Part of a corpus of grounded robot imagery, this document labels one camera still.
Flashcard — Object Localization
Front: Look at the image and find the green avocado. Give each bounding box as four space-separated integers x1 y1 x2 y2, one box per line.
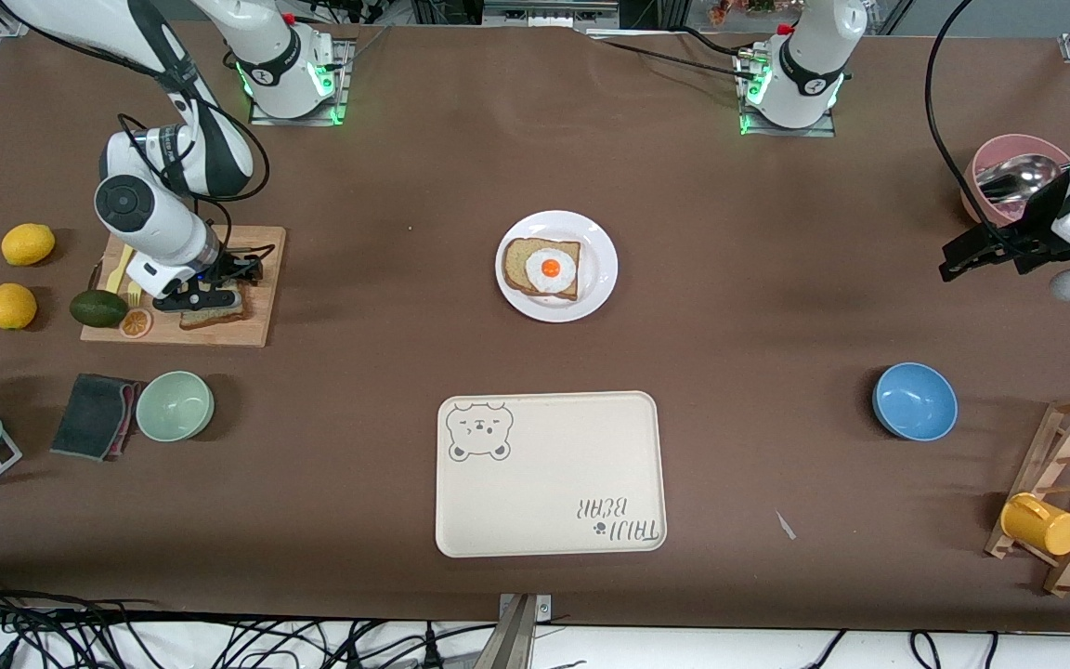
69 289 130 329

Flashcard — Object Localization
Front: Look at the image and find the black base cable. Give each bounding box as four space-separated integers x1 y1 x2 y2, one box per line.
586 28 750 77

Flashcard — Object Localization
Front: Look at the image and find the blue bowl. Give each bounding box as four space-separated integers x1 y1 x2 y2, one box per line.
872 361 959 442

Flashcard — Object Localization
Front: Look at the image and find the white round plate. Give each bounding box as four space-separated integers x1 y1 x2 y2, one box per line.
495 210 619 324

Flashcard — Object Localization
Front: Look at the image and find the round orange-yellow lemon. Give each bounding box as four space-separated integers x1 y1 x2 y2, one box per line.
0 282 38 331

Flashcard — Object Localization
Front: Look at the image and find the silver equipment box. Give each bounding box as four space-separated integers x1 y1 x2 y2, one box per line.
482 0 621 29

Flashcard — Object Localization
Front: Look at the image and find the metal spoon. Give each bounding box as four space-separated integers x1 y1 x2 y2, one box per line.
976 153 1070 203

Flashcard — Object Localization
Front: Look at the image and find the brown bread slice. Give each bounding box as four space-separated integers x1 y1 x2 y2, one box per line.
501 237 582 302
180 307 248 332

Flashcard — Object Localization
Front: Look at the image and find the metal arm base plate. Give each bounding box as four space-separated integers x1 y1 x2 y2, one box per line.
737 51 838 138
250 37 352 126

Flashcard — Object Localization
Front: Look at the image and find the pink bowl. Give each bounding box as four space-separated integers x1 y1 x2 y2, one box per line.
960 134 1070 229

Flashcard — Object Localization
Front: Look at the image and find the cream bear print tray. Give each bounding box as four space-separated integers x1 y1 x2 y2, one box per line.
435 390 668 559

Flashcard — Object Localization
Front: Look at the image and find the fried egg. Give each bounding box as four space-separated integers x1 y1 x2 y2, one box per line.
525 248 578 295

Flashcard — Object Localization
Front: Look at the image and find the dark grey cloth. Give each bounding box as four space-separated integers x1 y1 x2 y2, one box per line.
50 374 141 463

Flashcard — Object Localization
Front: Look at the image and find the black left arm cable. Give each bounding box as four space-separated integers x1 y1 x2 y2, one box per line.
923 0 1010 252

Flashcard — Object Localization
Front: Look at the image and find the wooden cutting board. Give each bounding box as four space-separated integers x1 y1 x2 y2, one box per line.
80 224 287 349

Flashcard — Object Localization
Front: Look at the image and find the metal table edge bracket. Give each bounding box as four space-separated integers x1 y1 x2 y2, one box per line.
470 593 553 669

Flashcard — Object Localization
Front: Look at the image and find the black cable tangle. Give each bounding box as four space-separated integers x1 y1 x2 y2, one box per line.
0 569 499 669

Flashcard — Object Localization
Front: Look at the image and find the pale green bowl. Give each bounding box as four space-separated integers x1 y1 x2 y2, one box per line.
135 371 215 443

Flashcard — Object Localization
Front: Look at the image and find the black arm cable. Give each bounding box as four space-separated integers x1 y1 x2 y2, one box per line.
117 79 272 272
923 0 1010 252

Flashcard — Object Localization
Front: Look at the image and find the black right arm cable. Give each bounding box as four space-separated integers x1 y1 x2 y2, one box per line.
117 79 272 272

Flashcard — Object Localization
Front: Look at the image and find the yellow lemon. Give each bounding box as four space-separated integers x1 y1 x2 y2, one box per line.
1 223 57 268

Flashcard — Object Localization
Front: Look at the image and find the yellow mug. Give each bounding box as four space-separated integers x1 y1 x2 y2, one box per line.
999 492 1070 558

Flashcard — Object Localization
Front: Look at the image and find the yellow plastic knife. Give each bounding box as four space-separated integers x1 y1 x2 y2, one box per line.
106 243 135 295

